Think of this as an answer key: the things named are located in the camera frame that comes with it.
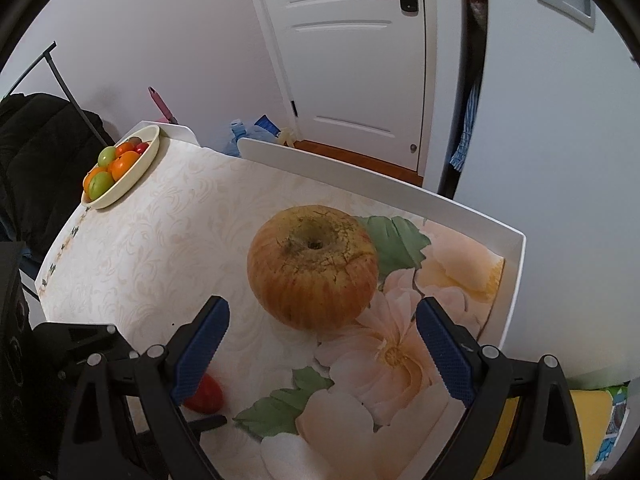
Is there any large yellow-red apple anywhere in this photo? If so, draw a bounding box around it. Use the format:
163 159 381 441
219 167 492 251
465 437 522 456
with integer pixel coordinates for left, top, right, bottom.
247 205 380 332

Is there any red tomato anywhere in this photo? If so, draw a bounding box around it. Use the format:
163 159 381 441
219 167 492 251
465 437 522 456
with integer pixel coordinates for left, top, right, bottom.
182 374 224 413

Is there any floral tablecloth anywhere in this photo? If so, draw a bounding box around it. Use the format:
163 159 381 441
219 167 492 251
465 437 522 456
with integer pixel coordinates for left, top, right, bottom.
37 137 506 480

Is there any white rimmed table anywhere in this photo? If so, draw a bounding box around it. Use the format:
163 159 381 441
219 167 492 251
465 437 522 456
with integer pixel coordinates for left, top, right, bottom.
35 120 527 480

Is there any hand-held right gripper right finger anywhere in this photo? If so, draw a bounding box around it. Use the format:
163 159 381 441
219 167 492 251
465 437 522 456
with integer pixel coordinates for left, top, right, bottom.
415 297 587 480

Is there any colourful packet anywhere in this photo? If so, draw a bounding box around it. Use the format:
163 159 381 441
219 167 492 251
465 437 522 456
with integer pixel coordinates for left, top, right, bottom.
597 382 632 466

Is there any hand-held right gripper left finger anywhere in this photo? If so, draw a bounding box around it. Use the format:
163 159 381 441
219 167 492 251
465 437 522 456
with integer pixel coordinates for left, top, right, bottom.
56 295 231 480

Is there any black clothes rack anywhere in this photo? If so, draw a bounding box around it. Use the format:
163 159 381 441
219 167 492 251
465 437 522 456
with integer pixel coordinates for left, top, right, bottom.
0 41 116 148

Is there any white door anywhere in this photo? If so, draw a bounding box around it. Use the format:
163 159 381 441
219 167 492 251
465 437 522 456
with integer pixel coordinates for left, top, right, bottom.
240 0 468 186

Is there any yellow stool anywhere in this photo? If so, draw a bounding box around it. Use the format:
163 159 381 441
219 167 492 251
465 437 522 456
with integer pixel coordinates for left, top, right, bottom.
472 387 613 480

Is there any cream oval dish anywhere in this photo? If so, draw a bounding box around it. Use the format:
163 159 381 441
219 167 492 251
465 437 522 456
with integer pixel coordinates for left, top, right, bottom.
81 125 161 210

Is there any dark cloth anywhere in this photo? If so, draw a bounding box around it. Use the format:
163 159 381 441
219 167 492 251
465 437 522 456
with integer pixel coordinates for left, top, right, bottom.
0 92 113 261

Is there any pink handle tool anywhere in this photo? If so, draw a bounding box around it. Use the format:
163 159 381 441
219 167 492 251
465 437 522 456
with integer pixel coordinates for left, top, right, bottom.
148 86 178 125

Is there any matte green apple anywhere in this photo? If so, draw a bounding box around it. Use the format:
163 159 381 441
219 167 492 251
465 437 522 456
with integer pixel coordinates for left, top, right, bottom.
88 171 114 199

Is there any clear water bottle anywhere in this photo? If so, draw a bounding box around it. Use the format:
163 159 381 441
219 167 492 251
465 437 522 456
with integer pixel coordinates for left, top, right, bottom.
222 119 273 158

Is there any blue checkered cloth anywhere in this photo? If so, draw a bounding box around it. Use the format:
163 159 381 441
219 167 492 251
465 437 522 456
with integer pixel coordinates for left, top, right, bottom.
448 80 482 173

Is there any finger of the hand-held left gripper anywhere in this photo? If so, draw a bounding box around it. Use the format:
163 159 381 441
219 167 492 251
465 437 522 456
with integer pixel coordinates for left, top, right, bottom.
186 413 227 437
32 322 135 377

